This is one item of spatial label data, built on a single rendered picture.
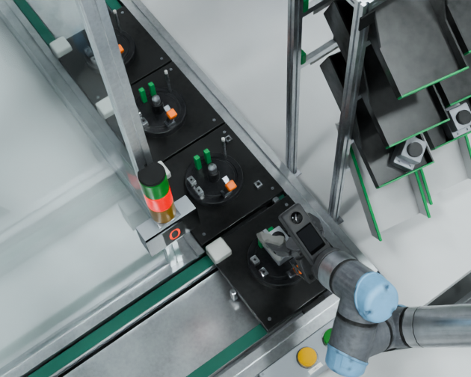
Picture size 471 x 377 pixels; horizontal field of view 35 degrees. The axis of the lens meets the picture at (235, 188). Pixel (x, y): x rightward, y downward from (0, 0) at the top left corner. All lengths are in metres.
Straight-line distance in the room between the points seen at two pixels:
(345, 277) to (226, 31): 1.08
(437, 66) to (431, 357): 0.74
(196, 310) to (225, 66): 0.74
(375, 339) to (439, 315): 0.12
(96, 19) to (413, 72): 0.56
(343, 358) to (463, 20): 0.62
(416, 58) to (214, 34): 1.00
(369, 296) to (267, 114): 0.88
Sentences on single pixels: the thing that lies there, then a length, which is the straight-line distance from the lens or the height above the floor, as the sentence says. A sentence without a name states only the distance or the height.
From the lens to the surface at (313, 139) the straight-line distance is 2.01.
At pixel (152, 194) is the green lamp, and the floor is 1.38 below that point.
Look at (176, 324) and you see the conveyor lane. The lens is 1.76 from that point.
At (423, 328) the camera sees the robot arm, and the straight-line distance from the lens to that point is 1.41.
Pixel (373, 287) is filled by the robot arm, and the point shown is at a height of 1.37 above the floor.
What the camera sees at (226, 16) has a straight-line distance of 2.26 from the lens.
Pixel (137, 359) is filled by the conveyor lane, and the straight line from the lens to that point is 1.75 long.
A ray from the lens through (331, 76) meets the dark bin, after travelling 1.55.
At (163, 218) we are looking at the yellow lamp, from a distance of 1.45.
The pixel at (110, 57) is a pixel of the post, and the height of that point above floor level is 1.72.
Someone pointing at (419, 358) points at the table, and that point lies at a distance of 1.81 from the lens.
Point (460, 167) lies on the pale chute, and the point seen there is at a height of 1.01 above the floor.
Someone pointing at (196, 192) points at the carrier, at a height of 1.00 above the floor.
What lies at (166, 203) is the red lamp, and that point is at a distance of 1.40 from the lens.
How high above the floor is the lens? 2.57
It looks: 62 degrees down
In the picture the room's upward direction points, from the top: 6 degrees counter-clockwise
